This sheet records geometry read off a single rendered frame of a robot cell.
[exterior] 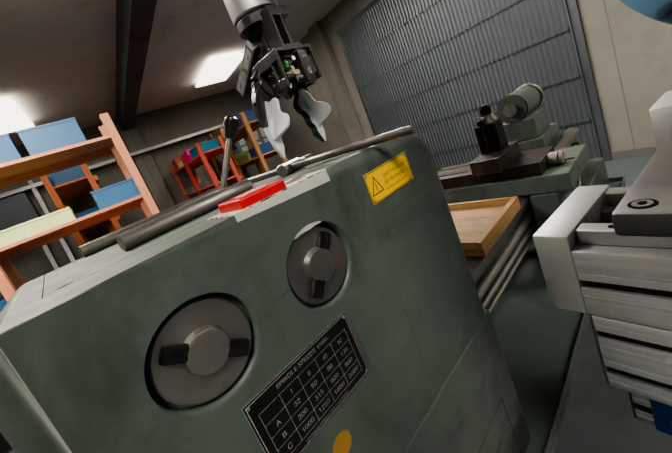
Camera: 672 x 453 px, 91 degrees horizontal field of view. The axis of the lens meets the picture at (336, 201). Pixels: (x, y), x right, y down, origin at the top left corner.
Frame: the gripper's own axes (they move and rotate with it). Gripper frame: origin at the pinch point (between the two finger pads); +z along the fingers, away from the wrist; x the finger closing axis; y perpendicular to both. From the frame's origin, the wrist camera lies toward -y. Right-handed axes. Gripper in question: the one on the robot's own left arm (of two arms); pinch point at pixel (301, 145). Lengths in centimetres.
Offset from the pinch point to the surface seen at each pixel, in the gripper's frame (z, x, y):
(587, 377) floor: 129, 89, 4
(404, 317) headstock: 28.2, -5.6, 14.1
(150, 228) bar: 2.5, -26.2, -1.6
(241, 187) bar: 2.5, -11.8, -3.1
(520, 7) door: -45, 378, -61
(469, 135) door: 70, 392, -155
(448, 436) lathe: 50, -6, 14
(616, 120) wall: 90, 376, -7
